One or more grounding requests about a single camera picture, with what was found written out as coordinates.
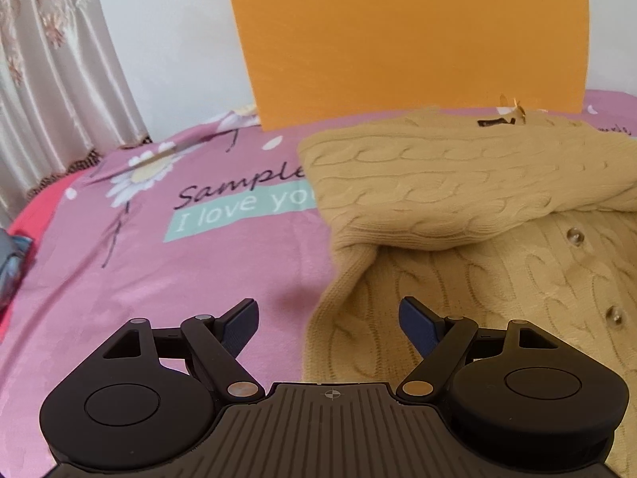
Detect grey blue cloth bundle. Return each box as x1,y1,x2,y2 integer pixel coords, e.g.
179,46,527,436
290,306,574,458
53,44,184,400
0,229,33,311

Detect orange felt board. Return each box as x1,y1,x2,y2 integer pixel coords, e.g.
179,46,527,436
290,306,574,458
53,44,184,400
231,0,590,129

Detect pink floral bed sheet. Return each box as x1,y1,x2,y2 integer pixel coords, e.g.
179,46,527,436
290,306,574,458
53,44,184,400
1,92,636,477

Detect tan cable-knit cardigan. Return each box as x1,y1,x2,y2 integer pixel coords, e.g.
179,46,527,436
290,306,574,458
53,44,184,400
296,104,637,478

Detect gold safety pin tag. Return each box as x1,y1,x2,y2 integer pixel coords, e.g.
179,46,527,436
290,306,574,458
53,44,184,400
496,95,527,124

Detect beige satin curtain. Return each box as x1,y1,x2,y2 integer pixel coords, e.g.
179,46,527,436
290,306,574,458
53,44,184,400
1,0,148,225

